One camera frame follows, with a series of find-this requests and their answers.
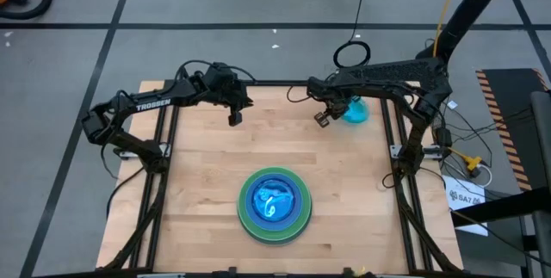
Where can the yellow power plug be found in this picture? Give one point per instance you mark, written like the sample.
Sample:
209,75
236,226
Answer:
473,162

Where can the black pole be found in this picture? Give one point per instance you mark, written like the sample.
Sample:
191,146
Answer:
473,2

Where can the black metal beam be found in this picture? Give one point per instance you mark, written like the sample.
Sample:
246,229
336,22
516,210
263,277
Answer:
508,205

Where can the black hazard striped mat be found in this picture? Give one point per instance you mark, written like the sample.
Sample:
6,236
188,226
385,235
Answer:
503,110

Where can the blue plastic plate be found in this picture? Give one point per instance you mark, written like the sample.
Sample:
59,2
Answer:
275,226

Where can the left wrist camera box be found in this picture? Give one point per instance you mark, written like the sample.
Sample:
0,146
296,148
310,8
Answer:
221,73

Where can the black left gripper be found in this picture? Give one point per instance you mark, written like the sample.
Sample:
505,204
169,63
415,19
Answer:
237,95

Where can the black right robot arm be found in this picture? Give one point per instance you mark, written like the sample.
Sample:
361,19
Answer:
387,73

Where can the teal translucent plastic plate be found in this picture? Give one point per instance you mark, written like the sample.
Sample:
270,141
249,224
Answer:
358,112
275,200

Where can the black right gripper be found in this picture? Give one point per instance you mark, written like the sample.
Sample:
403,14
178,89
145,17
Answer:
329,95

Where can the silver mounting plate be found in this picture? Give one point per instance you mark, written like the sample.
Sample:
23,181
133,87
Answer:
122,153
432,151

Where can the black aluminium rig frame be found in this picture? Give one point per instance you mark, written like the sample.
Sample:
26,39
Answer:
275,82

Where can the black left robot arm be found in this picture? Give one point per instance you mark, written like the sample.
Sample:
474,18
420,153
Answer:
120,103

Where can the white paper sign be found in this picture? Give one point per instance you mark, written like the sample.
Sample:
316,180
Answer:
456,209

